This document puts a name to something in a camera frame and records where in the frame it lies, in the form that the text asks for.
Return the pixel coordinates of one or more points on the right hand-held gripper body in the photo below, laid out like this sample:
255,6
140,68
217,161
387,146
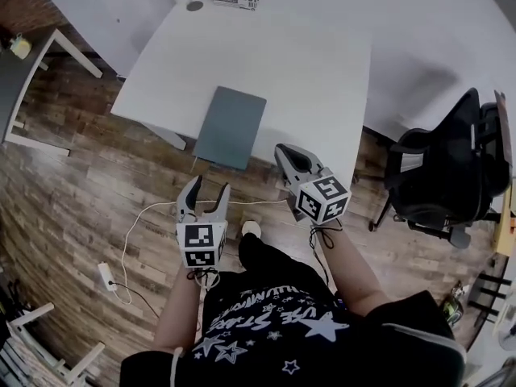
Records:
322,200

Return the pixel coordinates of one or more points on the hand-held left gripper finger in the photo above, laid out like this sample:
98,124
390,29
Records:
221,206
188,195

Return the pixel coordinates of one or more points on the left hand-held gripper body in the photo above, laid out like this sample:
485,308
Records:
199,243

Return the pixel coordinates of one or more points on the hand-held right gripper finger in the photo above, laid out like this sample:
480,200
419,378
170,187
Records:
310,160
287,167

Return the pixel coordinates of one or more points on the dark teal notebook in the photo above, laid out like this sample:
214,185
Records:
230,127

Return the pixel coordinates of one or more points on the person's left forearm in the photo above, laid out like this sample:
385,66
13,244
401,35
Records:
177,317

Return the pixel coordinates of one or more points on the person's right forearm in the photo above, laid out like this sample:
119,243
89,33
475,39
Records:
350,272

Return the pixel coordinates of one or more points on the white shoe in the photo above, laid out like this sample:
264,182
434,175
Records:
250,228

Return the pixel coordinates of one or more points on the white table leg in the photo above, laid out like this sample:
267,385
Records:
167,135

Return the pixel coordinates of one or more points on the black trousers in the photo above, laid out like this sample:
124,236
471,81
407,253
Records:
274,256

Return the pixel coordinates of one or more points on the white power strip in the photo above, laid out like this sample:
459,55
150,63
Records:
106,276

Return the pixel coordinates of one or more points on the black office chair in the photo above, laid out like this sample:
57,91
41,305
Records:
443,171

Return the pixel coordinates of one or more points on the black star print shirt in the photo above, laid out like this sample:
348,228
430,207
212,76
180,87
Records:
282,337

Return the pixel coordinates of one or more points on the round dark coaster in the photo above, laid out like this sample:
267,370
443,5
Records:
194,5

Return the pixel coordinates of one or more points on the yellow wooden desk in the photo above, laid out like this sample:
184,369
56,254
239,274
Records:
507,228

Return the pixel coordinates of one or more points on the white wooden rack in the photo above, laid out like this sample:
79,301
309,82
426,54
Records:
36,349

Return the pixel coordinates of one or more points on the pale yellow mug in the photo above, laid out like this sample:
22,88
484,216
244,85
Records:
20,47

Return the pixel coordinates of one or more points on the grey side table white frame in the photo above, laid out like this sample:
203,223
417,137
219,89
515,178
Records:
16,87

